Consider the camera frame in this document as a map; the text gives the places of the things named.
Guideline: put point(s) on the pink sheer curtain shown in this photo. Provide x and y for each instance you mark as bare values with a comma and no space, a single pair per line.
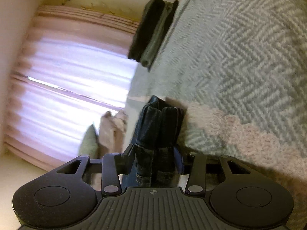
72,68

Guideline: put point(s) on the green checked pillow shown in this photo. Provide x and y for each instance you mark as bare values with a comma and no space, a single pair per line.
89,145

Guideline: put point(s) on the dark blue denim jeans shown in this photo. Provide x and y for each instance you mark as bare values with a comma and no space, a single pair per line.
154,138

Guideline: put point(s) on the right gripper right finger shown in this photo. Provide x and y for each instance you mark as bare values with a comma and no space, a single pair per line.
193,165

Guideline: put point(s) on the folded black grey clothes stack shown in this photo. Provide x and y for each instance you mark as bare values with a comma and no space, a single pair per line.
155,22

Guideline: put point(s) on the pink grey bedspread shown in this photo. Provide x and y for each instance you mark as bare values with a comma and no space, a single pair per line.
238,68

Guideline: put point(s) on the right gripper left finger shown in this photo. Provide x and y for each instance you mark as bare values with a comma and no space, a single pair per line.
118,171

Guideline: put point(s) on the folded beige blanket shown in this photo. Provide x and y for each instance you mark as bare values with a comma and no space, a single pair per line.
112,129

